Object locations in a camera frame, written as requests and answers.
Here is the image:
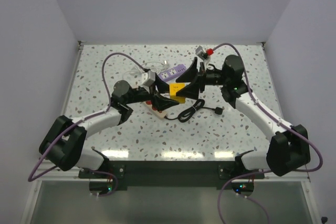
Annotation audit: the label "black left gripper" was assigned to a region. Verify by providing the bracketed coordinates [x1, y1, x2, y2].
[125, 73, 179, 111]

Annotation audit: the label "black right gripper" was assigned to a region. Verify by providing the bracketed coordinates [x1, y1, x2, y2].
[176, 58, 229, 100]

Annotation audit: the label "yellow cube socket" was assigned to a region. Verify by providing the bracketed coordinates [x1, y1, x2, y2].
[169, 83, 185, 104]

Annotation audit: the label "beige power strip red sockets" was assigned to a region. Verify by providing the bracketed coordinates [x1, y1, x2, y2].
[143, 101, 167, 120]

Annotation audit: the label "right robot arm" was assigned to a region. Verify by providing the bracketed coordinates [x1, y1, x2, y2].
[176, 55, 311, 178]

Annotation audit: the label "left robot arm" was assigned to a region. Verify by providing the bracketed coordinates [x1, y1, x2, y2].
[39, 80, 179, 178]

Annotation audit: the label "purple power strip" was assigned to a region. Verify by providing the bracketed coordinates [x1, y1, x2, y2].
[159, 64, 187, 82]

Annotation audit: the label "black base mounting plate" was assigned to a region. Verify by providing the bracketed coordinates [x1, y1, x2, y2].
[78, 160, 266, 192]

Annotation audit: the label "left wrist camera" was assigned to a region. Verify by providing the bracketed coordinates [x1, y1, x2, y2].
[141, 70, 156, 88]

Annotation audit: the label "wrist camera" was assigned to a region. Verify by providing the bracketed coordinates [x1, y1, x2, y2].
[141, 70, 156, 88]
[195, 46, 213, 61]

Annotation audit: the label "white power cable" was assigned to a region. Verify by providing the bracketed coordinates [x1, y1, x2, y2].
[123, 60, 170, 78]

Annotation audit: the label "black power cable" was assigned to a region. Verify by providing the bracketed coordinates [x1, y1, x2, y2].
[164, 99, 224, 123]

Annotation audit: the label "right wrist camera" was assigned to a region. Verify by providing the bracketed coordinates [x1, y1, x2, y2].
[195, 46, 213, 61]

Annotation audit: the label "aluminium rail frame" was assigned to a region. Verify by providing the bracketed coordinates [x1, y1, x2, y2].
[19, 40, 323, 224]

